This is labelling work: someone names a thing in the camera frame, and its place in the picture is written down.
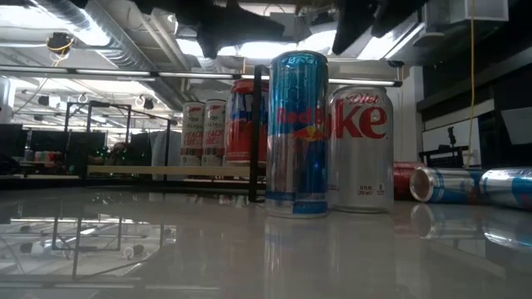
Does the black wire basket cart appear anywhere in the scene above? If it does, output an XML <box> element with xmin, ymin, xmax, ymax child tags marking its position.
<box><xmin>418</xmin><ymin>126</ymin><xmax>470</xmax><ymax>168</ymax></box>

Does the long ceiling light strip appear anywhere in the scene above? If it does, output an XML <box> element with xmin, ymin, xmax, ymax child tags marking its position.
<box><xmin>0</xmin><ymin>65</ymin><xmax>403</xmax><ymax>87</ymax></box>

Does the black workstation frame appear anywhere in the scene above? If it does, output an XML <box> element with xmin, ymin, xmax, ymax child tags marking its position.
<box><xmin>64</xmin><ymin>100</ymin><xmax>133</xmax><ymax>154</ymax></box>

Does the red Coca-Cola can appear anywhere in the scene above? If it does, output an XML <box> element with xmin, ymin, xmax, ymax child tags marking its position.
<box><xmin>392</xmin><ymin>160</ymin><xmax>425</xmax><ymax>201</ymax></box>

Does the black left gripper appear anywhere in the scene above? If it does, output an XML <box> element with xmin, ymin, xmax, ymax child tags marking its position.
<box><xmin>132</xmin><ymin>0</ymin><xmax>287</xmax><ymax>60</ymax></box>

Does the blue and silver slim can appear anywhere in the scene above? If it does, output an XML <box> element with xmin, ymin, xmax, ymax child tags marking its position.
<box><xmin>478</xmin><ymin>165</ymin><xmax>532</xmax><ymax>211</ymax></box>
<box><xmin>264</xmin><ymin>50</ymin><xmax>330</xmax><ymax>219</ymax></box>
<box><xmin>409</xmin><ymin>166</ymin><xmax>485</xmax><ymax>204</ymax></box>

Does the black ceiling-mounted device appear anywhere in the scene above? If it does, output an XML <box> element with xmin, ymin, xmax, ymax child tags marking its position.
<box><xmin>45</xmin><ymin>32</ymin><xmax>75</xmax><ymax>67</ymax></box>

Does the white slim can black lid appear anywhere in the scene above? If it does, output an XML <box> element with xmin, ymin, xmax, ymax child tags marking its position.
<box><xmin>202</xmin><ymin>98</ymin><xmax>229</xmax><ymax>167</ymax></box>
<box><xmin>180</xmin><ymin>100</ymin><xmax>205</xmax><ymax>167</ymax></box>

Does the person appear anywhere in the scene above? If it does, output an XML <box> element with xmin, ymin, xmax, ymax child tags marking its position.
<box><xmin>106</xmin><ymin>140</ymin><xmax>138</xmax><ymax>167</ymax></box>

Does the ribbed silver ceiling duct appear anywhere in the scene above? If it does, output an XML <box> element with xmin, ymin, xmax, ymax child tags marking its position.
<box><xmin>32</xmin><ymin>0</ymin><xmax>142</xmax><ymax>71</ymax></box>

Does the silver Diet Coke can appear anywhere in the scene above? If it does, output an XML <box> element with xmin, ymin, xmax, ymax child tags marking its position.
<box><xmin>327</xmin><ymin>85</ymin><xmax>395</xmax><ymax>214</ymax></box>

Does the red Fanta can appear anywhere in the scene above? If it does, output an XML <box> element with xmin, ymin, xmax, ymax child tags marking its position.
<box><xmin>225</xmin><ymin>79</ymin><xmax>269</xmax><ymax>168</ymax></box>

